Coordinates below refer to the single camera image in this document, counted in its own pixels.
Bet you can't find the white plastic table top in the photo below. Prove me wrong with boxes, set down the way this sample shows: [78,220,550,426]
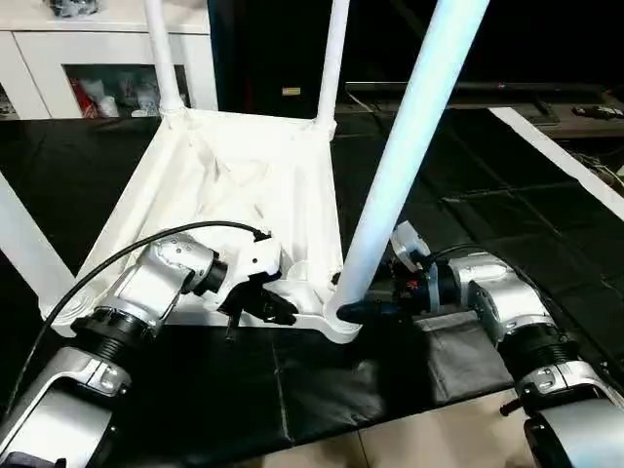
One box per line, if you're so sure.
[39,105,365,345]

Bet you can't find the white plastic table leg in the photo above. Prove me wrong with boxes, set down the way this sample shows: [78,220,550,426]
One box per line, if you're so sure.
[143,0,189,120]
[326,0,491,330]
[313,0,353,130]
[0,169,79,305]

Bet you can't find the black mat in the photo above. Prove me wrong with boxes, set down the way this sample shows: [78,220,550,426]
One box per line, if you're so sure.
[0,102,624,465]

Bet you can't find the black stand leg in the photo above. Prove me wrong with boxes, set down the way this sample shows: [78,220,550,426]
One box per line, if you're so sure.
[498,392,526,417]

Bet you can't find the white flat strip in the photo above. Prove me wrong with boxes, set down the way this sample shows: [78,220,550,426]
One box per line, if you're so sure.
[489,105,624,222]

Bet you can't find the black flat monitor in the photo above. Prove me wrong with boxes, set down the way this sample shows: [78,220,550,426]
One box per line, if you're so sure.
[345,81,624,101]

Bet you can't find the black cabinet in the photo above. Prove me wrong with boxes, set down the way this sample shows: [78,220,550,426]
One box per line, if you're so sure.
[207,0,624,113]

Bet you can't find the black remote control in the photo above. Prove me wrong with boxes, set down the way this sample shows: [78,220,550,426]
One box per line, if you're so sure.
[572,104,624,121]

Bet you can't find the white glass-door cabinet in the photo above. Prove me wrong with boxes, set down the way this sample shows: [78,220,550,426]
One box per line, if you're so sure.
[0,0,219,121]

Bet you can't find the grey object on cabinet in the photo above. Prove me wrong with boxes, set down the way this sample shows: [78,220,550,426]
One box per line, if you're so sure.
[47,0,102,20]

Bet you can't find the tangled light cables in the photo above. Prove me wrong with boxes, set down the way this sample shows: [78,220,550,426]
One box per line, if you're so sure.
[591,161,624,193]

